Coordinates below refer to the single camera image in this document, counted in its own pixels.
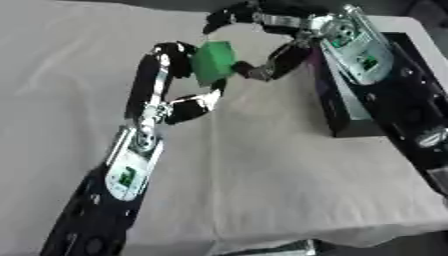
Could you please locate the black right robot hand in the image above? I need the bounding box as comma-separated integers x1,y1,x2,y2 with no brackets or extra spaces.
201,0,329,82

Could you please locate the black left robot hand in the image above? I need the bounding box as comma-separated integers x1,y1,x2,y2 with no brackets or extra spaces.
122,41,228,128

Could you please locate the green block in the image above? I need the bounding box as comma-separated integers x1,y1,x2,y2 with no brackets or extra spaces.
189,39,240,88

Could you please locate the black box white inside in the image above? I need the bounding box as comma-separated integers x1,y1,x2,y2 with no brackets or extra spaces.
311,31,448,139

